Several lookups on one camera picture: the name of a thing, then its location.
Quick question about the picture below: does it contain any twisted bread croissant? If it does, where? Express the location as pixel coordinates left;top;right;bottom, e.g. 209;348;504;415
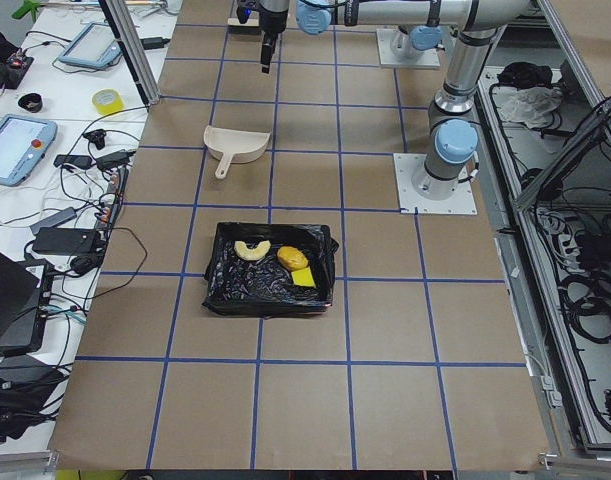
234;240;271;262

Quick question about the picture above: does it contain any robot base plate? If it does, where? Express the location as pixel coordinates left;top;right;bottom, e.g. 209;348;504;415
393;153;477;216

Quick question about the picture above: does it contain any blue teach pendant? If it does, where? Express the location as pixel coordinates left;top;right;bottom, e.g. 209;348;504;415
0;114;58;186
57;22;122;70

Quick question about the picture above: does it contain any aluminium frame post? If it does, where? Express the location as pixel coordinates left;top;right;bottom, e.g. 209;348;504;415
99;0;161;107

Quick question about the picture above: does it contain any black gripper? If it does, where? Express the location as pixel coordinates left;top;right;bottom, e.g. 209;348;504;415
257;0;289;74

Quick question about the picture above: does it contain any wooden hand brush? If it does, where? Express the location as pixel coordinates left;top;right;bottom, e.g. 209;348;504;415
227;17;261;36

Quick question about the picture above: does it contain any small black bowl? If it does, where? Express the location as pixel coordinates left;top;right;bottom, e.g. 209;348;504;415
17;92;43;113

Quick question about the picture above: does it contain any upper blue teach pendant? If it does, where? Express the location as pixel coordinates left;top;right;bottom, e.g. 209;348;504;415
57;22;122;70

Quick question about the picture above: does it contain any lower blue teach pendant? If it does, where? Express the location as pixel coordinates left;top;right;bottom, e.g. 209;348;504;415
0;114;58;186

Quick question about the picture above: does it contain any yellow-brown potato bun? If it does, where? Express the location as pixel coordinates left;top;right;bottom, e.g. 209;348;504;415
277;245;309;272

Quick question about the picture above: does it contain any black power adapter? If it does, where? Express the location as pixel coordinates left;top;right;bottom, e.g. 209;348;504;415
32;227;100;256

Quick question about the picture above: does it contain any yellow tape roll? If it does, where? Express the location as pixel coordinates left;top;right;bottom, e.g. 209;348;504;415
92;89;124;116

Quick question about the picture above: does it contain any yellow sponge piece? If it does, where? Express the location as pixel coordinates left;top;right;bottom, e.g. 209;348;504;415
291;267;316;288

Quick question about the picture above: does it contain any beige plastic dustpan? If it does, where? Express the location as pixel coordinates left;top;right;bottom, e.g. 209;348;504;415
203;125;270;180

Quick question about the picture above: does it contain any black laptop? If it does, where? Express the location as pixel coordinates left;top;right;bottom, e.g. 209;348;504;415
0;253;54;357

